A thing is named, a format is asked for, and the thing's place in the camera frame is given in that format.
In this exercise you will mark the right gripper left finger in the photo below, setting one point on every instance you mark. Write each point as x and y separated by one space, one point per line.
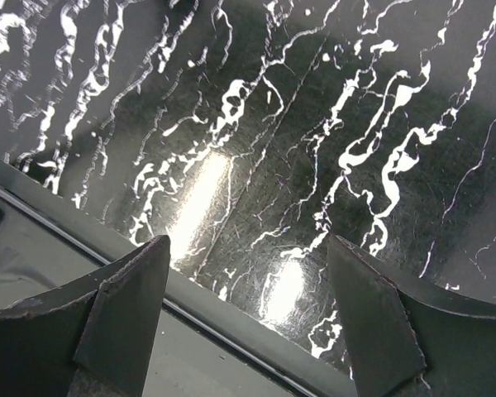
90 337

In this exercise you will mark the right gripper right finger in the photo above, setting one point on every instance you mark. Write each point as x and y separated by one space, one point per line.
406 336

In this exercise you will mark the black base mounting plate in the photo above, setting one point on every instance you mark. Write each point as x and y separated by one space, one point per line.
44 246

